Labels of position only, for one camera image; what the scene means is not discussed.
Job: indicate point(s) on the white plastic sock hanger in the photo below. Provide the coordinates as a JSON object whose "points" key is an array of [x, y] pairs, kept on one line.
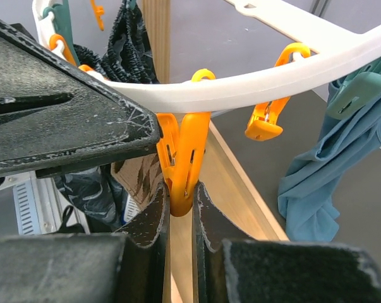
{"points": [[338, 52]]}

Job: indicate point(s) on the wooden rack base tray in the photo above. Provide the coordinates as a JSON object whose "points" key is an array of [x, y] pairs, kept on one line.
{"points": [[235, 195]]}

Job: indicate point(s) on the dark patterned sock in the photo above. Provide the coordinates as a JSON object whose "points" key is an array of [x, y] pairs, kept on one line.
{"points": [[128, 57]]}

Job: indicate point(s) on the teal blue sock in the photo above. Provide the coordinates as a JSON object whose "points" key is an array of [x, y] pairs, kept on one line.
{"points": [[305, 193]]}

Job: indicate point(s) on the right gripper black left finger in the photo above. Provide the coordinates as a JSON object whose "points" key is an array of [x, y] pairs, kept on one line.
{"points": [[130, 265]]}

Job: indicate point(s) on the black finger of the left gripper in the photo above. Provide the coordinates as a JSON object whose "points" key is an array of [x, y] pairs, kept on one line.
{"points": [[55, 118]]}

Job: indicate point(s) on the orange clip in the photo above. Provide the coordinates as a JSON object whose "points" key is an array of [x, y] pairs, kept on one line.
{"points": [[180, 151], [98, 13], [262, 125], [58, 46]]}

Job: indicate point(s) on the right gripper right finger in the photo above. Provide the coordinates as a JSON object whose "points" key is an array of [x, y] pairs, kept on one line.
{"points": [[231, 266]]}

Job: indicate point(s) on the teal clip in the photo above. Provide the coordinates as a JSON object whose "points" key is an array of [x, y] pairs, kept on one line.
{"points": [[62, 22], [356, 90]]}

